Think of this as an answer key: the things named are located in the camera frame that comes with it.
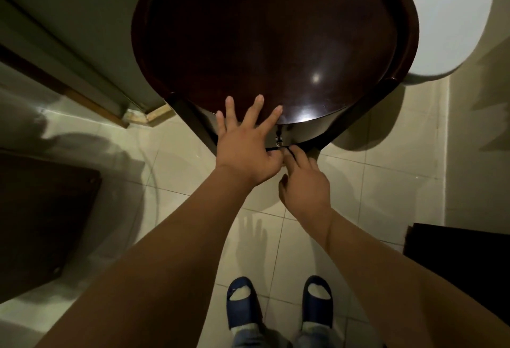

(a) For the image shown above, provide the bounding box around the person's left leg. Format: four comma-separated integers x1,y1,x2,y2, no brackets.
230,321,281,348

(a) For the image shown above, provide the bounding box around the blue left slipper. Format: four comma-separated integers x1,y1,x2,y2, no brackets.
226,276,264,331

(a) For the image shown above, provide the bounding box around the person's left forearm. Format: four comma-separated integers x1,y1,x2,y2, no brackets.
35,166,256,348

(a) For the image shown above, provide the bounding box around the grey-green door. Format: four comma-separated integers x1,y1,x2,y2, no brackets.
0,0,170,115

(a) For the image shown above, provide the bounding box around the person's leg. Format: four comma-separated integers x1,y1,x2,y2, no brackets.
292,321,340,348
230,321,281,348

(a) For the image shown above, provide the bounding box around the blue slipper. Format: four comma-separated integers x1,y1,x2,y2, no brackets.
226,276,264,331
301,275,334,329

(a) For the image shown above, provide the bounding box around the dark wooden furniture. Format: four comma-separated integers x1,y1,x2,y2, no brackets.
403,223,510,327

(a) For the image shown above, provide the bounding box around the white round seat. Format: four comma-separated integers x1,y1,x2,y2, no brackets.
382,0,499,86

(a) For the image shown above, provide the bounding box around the person's right forearm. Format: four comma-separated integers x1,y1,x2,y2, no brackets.
310,207,510,348

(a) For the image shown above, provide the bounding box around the brown wooden door frame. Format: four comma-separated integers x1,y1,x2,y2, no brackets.
0,43,176,129

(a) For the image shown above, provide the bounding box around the person's right hand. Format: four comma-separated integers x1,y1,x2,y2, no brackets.
278,145,334,219

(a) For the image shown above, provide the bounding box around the round dark wooden table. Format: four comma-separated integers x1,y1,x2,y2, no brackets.
131,0,420,158

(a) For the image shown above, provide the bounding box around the person's left hand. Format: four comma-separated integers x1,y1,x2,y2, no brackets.
215,94,286,188

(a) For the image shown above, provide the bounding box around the dark wooden board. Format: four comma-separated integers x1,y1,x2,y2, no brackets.
0,150,103,304

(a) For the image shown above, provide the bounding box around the blue right slipper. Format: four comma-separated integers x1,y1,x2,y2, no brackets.
301,275,334,329

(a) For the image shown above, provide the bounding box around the person's right leg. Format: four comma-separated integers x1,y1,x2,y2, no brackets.
292,321,340,348

